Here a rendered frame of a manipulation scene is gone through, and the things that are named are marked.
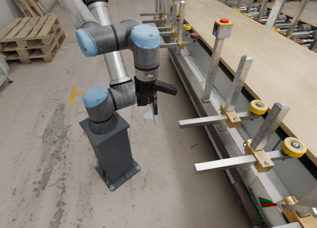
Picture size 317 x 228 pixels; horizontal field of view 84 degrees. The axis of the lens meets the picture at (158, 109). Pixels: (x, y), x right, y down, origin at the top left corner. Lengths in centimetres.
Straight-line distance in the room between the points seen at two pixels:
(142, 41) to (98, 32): 16
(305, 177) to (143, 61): 84
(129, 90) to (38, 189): 121
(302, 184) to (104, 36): 102
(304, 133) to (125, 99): 91
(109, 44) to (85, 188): 133
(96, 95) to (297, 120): 103
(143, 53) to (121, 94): 55
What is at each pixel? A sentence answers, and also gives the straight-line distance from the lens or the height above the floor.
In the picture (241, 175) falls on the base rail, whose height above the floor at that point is 70.
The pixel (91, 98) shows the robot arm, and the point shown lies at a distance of 106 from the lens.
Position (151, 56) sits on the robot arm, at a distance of 59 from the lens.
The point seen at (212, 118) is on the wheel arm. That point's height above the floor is 85.
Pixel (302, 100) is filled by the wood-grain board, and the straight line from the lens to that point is 120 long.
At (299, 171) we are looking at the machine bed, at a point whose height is 76.
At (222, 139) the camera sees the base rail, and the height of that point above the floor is 70.
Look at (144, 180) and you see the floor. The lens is 166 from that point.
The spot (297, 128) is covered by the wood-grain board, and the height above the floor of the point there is 90.
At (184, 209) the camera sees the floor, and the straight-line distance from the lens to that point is 158.
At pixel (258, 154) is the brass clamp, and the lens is 85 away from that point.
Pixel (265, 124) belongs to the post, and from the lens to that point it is 77.
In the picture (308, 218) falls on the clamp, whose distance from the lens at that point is 80.
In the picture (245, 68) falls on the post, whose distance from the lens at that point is 85.
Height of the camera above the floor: 150
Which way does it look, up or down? 43 degrees down
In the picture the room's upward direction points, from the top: straight up
